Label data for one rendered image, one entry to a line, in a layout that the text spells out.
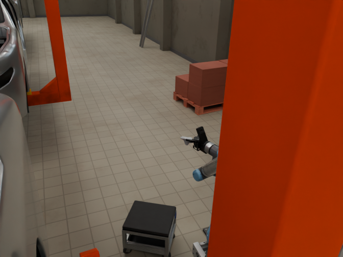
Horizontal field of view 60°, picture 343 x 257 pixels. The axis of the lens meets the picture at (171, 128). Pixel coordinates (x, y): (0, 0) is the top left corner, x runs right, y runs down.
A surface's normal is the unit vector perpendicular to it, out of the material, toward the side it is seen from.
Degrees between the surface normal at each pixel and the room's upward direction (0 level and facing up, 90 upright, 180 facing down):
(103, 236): 0
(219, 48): 90
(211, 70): 90
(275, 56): 90
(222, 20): 90
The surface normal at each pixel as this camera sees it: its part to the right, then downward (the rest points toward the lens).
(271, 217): -0.91, 0.17
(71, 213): 0.02, -0.89
